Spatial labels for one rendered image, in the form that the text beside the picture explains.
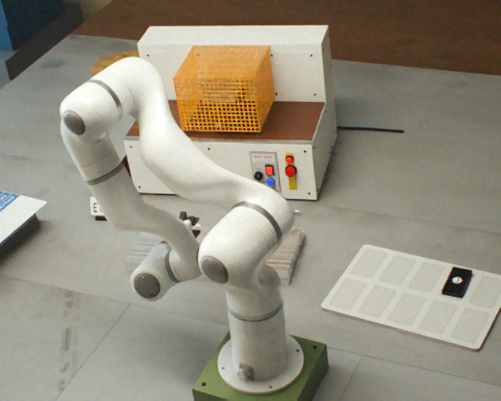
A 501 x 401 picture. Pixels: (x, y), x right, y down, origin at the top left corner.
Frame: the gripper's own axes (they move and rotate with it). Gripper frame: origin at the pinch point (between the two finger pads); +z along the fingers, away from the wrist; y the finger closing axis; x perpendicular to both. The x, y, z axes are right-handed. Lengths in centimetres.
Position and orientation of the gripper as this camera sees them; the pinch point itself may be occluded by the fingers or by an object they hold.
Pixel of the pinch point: (192, 227)
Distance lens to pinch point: 246.1
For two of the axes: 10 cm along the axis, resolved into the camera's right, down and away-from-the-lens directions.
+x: 9.7, 0.4, -2.6
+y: 0.6, 9.3, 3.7
